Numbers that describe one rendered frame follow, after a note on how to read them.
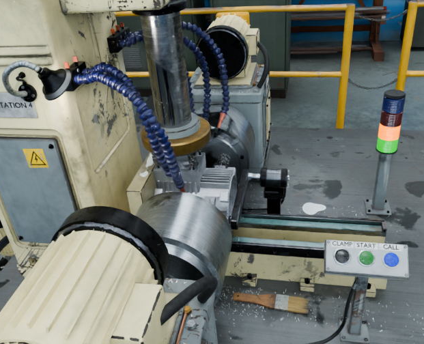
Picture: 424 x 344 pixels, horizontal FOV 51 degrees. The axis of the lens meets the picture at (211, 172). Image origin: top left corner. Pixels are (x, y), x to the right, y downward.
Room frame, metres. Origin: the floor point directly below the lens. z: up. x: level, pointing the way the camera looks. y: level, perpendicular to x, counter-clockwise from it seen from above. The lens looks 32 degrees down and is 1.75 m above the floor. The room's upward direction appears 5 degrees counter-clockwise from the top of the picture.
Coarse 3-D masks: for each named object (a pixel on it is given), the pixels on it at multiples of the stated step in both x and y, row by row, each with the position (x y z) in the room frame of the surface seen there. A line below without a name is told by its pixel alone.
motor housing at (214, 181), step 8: (208, 168) 1.05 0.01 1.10; (216, 168) 1.05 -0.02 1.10; (208, 176) 1.00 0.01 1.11; (216, 176) 1.00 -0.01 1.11; (224, 176) 0.99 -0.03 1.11; (232, 176) 1.01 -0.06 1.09; (200, 184) 0.98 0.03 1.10; (208, 184) 0.98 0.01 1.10; (216, 184) 0.97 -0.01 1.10; (224, 184) 0.97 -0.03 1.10; (232, 184) 1.08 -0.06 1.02; (200, 192) 0.97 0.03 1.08; (208, 192) 0.97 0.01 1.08; (216, 192) 0.96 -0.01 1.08; (232, 192) 1.07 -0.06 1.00; (216, 200) 0.95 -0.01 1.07; (232, 200) 1.06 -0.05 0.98; (224, 208) 0.93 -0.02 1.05; (232, 208) 1.05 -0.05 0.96; (232, 232) 0.97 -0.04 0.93
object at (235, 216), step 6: (246, 174) 1.11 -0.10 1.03; (240, 180) 1.08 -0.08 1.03; (246, 180) 1.09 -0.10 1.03; (240, 186) 1.05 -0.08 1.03; (246, 186) 1.08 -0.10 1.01; (240, 192) 1.02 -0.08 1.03; (240, 198) 1.00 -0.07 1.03; (234, 204) 0.97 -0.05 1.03; (240, 204) 0.97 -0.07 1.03; (234, 210) 0.94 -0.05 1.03; (240, 210) 0.95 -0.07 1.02; (234, 216) 0.92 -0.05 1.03; (234, 222) 0.90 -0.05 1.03; (234, 228) 0.90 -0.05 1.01
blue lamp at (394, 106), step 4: (384, 96) 1.19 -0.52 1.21; (384, 100) 1.18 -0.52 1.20; (388, 100) 1.17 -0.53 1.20; (392, 100) 1.16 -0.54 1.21; (396, 100) 1.16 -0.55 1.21; (400, 100) 1.16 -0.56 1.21; (404, 100) 1.17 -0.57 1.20; (384, 104) 1.18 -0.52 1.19; (388, 104) 1.17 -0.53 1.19; (392, 104) 1.16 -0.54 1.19; (396, 104) 1.16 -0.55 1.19; (400, 104) 1.16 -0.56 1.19; (384, 108) 1.18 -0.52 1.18; (388, 108) 1.17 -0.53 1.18; (392, 108) 1.16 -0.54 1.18; (396, 108) 1.16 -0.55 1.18; (400, 108) 1.16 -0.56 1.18; (388, 112) 1.17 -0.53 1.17; (392, 112) 1.16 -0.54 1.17; (396, 112) 1.16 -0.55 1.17; (400, 112) 1.16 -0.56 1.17
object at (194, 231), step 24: (168, 192) 0.86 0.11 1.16; (144, 216) 0.79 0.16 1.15; (168, 216) 0.76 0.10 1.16; (192, 216) 0.77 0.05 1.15; (216, 216) 0.81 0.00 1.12; (168, 240) 0.69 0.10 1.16; (192, 240) 0.70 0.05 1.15; (216, 240) 0.74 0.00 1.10; (192, 264) 0.66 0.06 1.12; (216, 264) 0.69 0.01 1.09; (216, 288) 0.67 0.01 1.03
